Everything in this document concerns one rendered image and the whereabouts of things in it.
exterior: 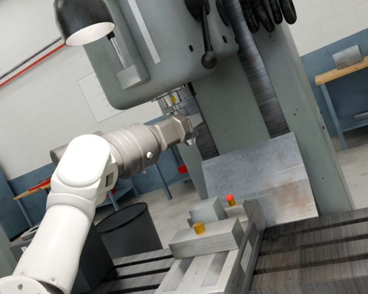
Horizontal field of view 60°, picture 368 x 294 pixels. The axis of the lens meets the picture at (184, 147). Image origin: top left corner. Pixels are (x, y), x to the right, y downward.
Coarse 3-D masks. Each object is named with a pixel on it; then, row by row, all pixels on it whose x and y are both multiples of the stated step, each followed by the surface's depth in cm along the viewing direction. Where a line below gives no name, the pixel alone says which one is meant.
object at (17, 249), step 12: (36, 228) 98; (24, 240) 93; (96, 240) 94; (12, 252) 93; (84, 252) 89; (96, 252) 93; (84, 264) 88; (96, 264) 91; (108, 264) 95; (84, 276) 86; (96, 276) 90; (72, 288) 89; (84, 288) 88
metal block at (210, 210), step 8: (200, 200) 75; (208, 200) 73; (216, 200) 71; (192, 208) 72; (200, 208) 70; (208, 208) 69; (216, 208) 70; (192, 216) 71; (200, 216) 70; (208, 216) 70; (216, 216) 69; (224, 216) 72
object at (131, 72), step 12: (108, 0) 53; (120, 12) 56; (120, 24) 54; (108, 36) 54; (120, 36) 54; (108, 48) 55; (120, 48) 54; (132, 48) 55; (120, 60) 55; (132, 60) 54; (120, 72) 55; (132, 72) 55; (144, 72) 56; (132, 84) 55
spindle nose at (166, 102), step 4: (176, 92) 66; (180, 92) 67; (164, 96) 65; (168, 96) 65; (176, 96) 65; (180, 96) 66; (160, 100) 67; (164, 100) 66; (168, 100) 65; (176, 100) 65; (180, 100) 66; (184, 100) 67; (164, 104) 66; (168, 104) 66; (172, 104) 65; (164, 108) 67
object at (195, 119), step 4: (188, 116) 66; (192, 116) 66; (196, 116) 67; (200, 116) 67; (188, 120) 65; (192, 120) 66; (196, 120) 67; (200, 120) 67; (192, 124) 66; (196, 124) 66
